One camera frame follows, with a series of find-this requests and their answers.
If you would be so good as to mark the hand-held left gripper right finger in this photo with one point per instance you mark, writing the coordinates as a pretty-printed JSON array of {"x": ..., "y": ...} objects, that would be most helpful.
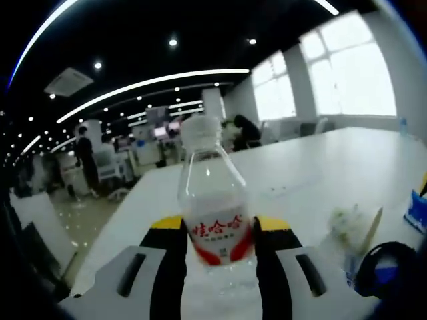
[{"x": 273, "y": 266}]

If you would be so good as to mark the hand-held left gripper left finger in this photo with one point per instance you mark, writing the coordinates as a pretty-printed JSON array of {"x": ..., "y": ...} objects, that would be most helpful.
[{"x": 166, "y": 266}]

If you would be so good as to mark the blue tissue packet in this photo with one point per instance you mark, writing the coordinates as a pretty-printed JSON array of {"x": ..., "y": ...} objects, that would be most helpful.
[{"x": 417, "y": 210}]

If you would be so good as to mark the clear red-label water bottle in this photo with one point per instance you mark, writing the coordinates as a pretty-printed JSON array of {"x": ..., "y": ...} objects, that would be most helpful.
[{"x": 213, "y": 200}]

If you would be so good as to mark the cream paper cup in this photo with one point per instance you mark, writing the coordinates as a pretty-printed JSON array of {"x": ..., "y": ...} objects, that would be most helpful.
[{"x": 347, "y": 223}]

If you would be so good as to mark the clear packet with blue disc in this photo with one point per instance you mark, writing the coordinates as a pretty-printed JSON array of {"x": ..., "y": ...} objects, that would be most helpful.
[{"x": 387, "y": 271}]

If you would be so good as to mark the small clear bottle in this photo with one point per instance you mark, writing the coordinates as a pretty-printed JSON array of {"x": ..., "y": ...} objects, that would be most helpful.
[{"x": 403, "y": 126}]

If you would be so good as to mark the white table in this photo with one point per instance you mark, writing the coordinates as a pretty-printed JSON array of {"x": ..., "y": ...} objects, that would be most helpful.
[{"x": 300, "y": 166}]

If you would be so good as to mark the white office chair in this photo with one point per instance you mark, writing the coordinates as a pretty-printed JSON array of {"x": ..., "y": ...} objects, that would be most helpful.
[{"x": 110, "y": 165}]

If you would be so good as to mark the curved ceiling light strip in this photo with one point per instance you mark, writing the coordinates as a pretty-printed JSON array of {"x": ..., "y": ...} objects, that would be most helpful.
[{"x": 150, "y": 81}]

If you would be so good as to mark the ceiling air vent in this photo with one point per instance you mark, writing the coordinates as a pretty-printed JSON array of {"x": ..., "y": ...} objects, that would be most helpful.
[{"x": 68, "y": 81}]

